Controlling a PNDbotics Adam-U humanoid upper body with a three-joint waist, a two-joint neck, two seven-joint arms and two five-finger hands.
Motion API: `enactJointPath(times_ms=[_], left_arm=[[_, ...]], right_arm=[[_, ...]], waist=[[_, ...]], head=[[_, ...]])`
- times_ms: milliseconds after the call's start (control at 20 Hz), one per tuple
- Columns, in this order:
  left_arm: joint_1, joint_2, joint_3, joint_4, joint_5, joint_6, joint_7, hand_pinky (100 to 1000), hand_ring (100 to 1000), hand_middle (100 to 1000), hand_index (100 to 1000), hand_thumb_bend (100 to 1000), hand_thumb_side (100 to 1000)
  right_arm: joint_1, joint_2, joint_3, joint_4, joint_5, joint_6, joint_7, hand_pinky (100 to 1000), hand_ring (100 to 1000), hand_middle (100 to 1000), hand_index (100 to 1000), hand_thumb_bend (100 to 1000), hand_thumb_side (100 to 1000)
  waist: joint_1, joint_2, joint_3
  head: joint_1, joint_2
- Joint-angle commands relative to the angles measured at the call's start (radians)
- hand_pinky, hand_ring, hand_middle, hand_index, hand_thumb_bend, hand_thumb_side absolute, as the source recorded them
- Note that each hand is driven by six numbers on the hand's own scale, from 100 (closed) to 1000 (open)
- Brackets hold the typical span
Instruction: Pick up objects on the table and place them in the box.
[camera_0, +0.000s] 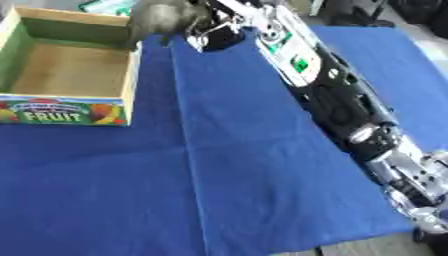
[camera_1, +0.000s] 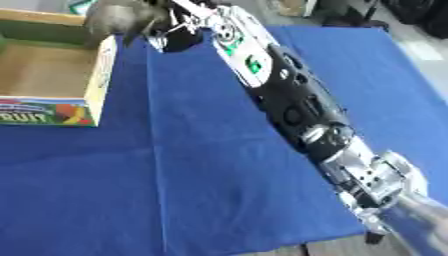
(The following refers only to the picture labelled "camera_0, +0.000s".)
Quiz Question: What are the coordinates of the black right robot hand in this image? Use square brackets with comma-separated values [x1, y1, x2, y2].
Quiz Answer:
[183, 0, 263, 53]

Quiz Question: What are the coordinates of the black chair base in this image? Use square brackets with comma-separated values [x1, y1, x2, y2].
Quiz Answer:
[322, 0, 399, 29]

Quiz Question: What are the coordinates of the green and white packet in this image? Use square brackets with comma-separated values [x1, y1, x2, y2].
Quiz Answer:
[77, 0, 140, 17]

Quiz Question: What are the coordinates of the grey soft toy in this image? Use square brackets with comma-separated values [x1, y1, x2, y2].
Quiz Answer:
[124, 0, 216, 50]

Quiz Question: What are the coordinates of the tan box with green inside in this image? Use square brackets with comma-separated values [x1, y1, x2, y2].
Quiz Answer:
[0, 5, 144, 127]

